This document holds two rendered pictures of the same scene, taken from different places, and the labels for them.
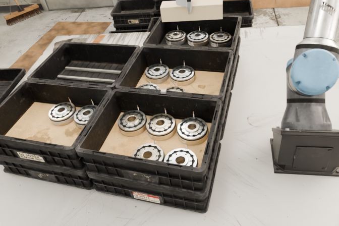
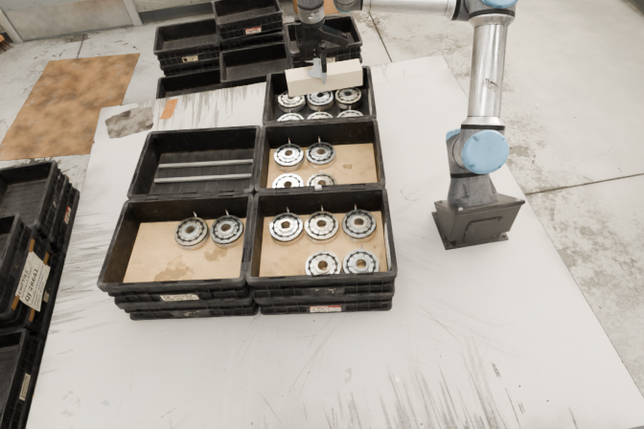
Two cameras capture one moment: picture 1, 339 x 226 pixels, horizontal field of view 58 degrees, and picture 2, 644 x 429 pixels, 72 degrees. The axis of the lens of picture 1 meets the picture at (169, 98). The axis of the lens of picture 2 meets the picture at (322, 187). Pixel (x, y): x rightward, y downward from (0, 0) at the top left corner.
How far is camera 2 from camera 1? 45 cm
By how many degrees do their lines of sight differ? 16
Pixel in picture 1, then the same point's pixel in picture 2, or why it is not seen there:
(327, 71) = (498, 151)
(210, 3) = (347, 69)
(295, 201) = (471, 275)
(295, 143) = (468, 219)
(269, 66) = (405, 120)
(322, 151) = (493, 222)
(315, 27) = (481, 106)
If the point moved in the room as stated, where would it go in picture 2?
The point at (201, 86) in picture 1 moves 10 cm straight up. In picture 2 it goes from (347, 166) to (346, 146)
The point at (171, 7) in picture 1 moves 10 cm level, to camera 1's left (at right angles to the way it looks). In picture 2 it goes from (301, 79) to (271, 88)
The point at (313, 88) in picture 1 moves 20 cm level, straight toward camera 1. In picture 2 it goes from (487, 169) to (492, 232)
